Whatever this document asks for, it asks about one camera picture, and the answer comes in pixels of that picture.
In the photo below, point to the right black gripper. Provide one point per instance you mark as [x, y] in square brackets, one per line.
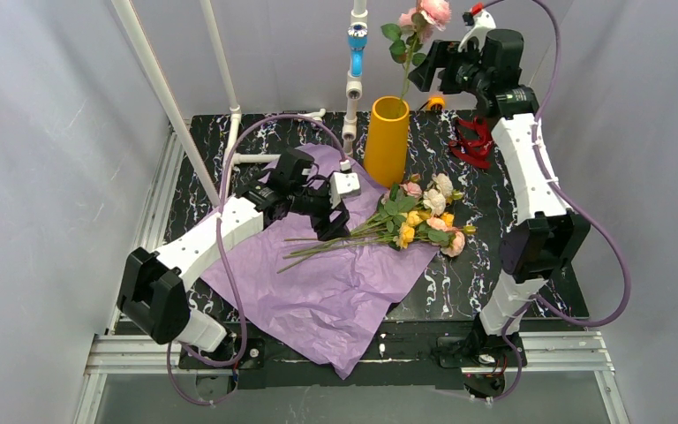
[440, 65]

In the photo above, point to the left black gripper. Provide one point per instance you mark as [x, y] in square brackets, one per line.
[327, 213]

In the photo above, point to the red printed ribbon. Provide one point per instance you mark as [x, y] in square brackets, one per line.
[472, 143]

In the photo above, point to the pink paper flower bouquet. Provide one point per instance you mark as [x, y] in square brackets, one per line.
[407, 213]

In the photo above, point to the purple pink wrapping paper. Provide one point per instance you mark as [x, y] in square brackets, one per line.
[329, 307]

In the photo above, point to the pink rose flower stem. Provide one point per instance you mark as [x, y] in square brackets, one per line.
[408, 36]

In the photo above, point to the small white pipe elbow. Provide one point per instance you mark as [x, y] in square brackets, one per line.
[317, 116]

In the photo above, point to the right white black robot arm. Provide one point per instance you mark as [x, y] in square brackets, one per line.
[548, 231]

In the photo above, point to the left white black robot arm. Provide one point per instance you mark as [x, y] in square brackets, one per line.
[154, 283]

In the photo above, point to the yellow cylindrical vase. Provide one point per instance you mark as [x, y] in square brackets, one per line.
[386, 145]

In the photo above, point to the blue pipe valve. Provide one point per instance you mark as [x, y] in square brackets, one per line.
[357, 39]

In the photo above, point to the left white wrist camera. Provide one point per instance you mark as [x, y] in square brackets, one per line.
[343, 185]

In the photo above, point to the white PVC pipe frame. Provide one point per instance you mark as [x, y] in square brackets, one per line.
[150, 64]

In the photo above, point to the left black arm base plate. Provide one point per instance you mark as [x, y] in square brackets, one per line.
[253, 358]

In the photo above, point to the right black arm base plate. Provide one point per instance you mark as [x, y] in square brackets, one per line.
[475, 351]

